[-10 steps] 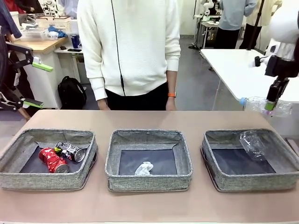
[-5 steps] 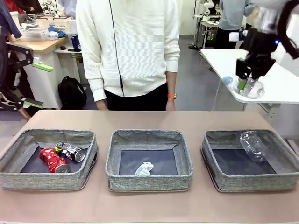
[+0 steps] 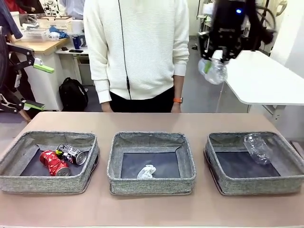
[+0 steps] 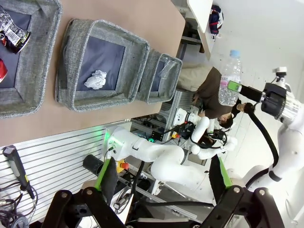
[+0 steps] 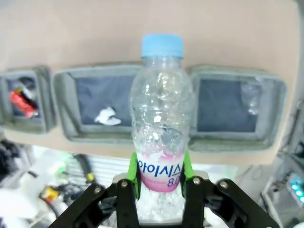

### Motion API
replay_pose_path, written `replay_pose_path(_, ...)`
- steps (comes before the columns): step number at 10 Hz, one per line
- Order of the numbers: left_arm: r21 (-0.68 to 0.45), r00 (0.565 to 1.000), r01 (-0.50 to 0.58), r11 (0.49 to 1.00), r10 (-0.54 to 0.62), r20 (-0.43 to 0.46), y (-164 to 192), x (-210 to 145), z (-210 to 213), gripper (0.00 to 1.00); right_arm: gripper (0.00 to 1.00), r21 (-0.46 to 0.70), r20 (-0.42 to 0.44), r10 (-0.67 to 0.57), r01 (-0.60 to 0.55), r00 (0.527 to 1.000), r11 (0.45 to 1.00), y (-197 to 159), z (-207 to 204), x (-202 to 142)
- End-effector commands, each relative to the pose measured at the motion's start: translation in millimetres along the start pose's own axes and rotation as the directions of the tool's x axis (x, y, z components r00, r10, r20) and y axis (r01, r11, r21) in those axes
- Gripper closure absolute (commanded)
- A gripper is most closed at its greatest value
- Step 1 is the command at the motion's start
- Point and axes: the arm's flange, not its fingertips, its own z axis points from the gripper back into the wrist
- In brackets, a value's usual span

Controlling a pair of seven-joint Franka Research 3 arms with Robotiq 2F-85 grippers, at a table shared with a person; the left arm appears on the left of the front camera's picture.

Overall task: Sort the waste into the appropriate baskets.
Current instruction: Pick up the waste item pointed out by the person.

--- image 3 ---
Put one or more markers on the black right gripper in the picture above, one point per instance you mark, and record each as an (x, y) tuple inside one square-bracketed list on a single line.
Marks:
[(229, 16)]

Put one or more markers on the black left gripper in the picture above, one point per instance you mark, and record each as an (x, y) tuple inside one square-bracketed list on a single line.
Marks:
[(3, 71)]

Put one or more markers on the crushed black soda can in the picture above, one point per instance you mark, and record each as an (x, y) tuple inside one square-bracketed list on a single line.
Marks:
[(69, 152)]

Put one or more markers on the crushed red soda can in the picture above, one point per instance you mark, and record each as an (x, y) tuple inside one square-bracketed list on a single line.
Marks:
[(51, 161)]

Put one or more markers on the clear plastic cup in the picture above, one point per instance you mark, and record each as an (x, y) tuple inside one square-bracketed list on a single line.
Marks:
[(257, 148)]

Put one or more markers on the white paper ball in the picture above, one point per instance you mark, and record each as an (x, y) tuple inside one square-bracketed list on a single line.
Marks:
[(146, 172)]

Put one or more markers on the person's left forearm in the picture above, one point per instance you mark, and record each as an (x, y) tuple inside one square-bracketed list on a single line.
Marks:
[(180, 78)]

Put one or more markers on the person's right forearm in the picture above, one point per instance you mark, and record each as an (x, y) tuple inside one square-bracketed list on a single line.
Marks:
[(102, 80)]

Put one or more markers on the person's left hand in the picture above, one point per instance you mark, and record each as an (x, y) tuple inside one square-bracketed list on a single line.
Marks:
[(177, 108)]

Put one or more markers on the person's right hand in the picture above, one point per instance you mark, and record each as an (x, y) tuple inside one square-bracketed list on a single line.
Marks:
[(107, 107)]

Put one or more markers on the white folding table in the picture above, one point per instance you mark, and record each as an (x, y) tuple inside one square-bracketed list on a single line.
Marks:
[(261, 78)]

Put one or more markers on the black backpack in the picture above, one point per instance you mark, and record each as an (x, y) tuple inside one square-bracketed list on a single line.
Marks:
[(72, 95)]

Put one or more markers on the clear plastic storage box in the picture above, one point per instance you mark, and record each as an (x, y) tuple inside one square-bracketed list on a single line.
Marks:
[(35, 34)]

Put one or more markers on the black computer mouse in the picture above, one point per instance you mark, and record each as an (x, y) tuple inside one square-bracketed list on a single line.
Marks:
[(64, 48)]

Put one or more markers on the white desk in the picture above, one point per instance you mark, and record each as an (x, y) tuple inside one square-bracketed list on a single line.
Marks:
[(71, 54)]

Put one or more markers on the black smartphone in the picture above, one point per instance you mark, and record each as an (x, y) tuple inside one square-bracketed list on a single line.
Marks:
[(76, 50)]

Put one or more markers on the blue cloth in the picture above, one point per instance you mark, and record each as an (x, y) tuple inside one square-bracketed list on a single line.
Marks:
[(59, 32)]

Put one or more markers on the white crate with wooden rim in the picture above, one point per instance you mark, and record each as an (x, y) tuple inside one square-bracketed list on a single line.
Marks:
[(54, 23)]

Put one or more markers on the blue mug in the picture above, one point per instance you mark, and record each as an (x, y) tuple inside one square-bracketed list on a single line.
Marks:
[(77, 42)]

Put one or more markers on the bystander in cream coat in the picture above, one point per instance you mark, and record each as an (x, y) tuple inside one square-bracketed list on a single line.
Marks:
[(282, 7)]

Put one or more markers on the orange wrist watch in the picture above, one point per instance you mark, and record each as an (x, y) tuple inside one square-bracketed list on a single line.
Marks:
[(178, 100)]

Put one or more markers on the person in white sweater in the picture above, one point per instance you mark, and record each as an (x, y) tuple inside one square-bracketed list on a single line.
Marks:
[(147, 47)]

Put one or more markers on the grey fabric basket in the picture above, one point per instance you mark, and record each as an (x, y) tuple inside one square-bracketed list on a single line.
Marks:
[(47, 185), (149, 185), (261, 187)]

